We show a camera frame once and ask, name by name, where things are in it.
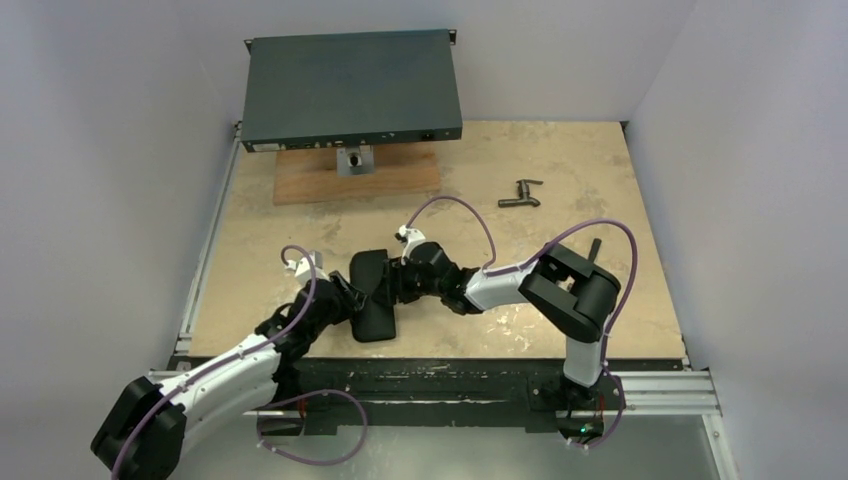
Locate aluminium frame rail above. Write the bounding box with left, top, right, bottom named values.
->
left=135, top=369, right=722, bottom=419

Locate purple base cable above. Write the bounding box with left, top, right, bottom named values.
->
left=566, top=374, right=629, bottom=452
left=255, top=388, right=369, bottom=467

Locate dark green rack device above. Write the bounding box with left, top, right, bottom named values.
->
left=241, top=29, right=463, bottom=152

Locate wooden board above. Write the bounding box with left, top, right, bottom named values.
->
left=272, top=143, right=441, bottom=206

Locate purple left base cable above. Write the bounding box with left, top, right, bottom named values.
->
left=255, top=388, right=369, bottom=467

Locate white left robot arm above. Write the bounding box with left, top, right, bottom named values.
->
left=90, top=272, right=366, bottom=479

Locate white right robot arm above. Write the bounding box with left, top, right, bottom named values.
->
left=385, top=241, right=621, bottom=407

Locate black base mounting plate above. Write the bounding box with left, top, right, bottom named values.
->
left=168, top=356, right=627, bottom=439

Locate grey metal bracket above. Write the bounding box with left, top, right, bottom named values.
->
left=336, top=145, right=375, bottom=177

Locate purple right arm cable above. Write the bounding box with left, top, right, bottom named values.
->
left=404, top=195, right=641, bottom=372

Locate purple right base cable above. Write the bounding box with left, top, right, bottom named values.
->
left=566, top=374, right=629, bottom=452

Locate dark metal pipe fitting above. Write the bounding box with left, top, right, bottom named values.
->
left=497, top=179, right=544, bottom=208

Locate black zippered tool case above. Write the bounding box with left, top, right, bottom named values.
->
left=349, top=249, right=397, bottom=343

